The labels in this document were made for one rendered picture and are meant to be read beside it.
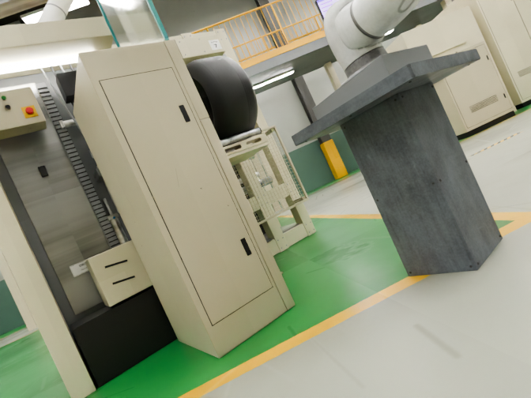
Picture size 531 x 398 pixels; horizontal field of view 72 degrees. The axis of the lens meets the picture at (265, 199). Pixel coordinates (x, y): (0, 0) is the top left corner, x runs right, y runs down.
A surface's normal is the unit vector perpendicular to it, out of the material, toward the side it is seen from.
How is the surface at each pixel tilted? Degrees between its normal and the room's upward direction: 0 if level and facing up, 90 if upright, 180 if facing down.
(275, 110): 90
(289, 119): 90
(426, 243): 90
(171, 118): 90
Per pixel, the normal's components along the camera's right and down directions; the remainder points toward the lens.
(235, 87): 0.52, -0.12
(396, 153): -0.72, 0.33
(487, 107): 0.13, -0.05
